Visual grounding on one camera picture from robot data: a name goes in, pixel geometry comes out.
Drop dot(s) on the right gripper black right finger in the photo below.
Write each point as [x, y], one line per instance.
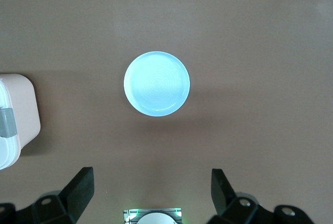
[221, 190]

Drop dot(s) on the white lidded lunch box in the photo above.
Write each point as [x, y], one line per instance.
[18, 109]

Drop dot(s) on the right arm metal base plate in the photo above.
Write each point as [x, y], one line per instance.
[127, 215]

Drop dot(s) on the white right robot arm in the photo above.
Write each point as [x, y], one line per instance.
[154, 219]

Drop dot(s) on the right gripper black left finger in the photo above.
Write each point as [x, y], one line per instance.
[78, 190]

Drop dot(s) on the light blue round plate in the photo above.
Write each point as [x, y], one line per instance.
[156, 83]

